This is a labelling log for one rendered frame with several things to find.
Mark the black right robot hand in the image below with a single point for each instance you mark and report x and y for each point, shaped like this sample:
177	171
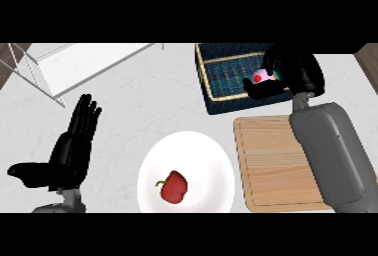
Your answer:
301	73

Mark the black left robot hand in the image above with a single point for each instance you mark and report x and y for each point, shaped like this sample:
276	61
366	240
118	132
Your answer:
75	150

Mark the white oval plate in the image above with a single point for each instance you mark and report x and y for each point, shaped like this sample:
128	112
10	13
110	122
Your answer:
197	160

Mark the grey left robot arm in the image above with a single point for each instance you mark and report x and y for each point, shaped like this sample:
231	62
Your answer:
63	201

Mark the pink cupcake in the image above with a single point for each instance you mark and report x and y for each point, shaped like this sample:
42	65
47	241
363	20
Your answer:
262	76

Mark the red bell pepper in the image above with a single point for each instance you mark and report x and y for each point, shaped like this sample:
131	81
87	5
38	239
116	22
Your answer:
175	188

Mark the dark blue wicker basket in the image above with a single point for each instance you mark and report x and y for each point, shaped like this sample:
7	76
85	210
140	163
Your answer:
230	80

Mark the pale wooden cutting board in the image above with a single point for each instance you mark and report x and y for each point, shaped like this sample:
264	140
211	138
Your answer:
276	166

